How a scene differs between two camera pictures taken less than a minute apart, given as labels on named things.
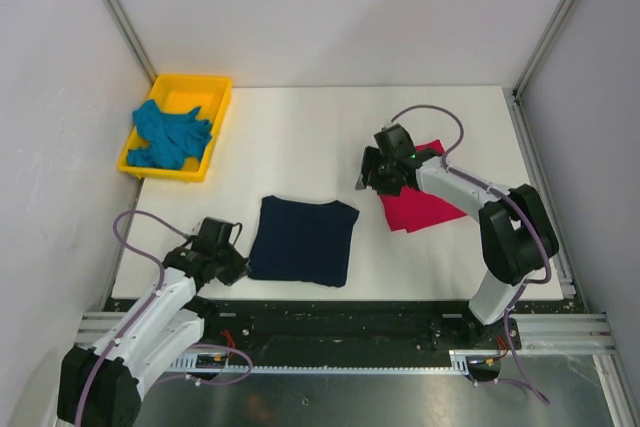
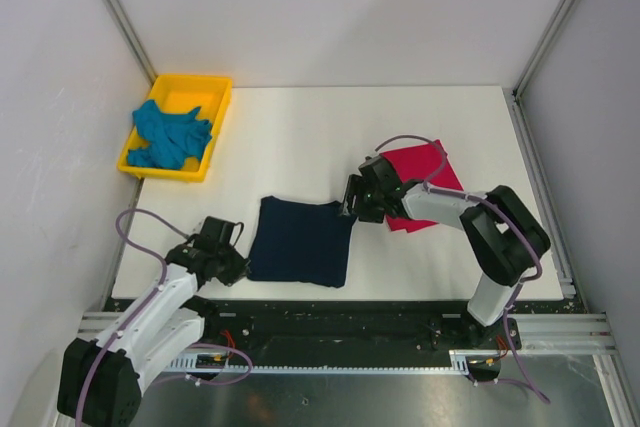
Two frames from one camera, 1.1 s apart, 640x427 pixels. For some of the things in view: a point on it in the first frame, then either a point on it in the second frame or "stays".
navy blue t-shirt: x=303 y=241 stays
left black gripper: x=238 y=269 stays
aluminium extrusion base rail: x=565 y=334 stays
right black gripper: x=372 y=157 to x=355 y=187
